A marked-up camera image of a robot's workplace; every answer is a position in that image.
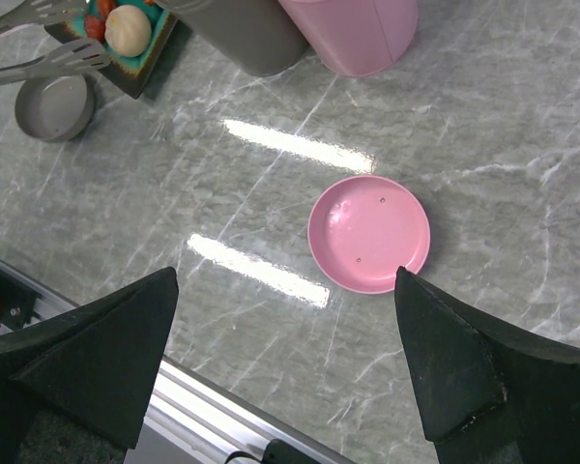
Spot red chicken drumstick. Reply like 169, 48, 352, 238
83, 14, 105, 43

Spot grey cylindrical container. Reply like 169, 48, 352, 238
158, 0, 308, 77

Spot pink cylindrical container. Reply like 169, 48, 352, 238
280, 0, 419, 77

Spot aluminium mounting rail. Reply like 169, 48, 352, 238
6, 263, 343, 463

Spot metal serving tongs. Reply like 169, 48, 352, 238
0, 1, 110, 86

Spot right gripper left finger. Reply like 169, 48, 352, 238
0, 267, 179, 463

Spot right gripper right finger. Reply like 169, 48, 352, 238
394, 268, 580, 463

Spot square teal ceramic plate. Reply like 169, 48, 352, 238
44, 1, 178, 99

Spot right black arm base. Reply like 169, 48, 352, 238
0, 261, 41, 334

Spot pink round lid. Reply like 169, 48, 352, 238
307, 175, 431, 295

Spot grey round lid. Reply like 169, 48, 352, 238
14, 75, 96, 143

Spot red chicken wing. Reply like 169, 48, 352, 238
96, 0, 117, 18

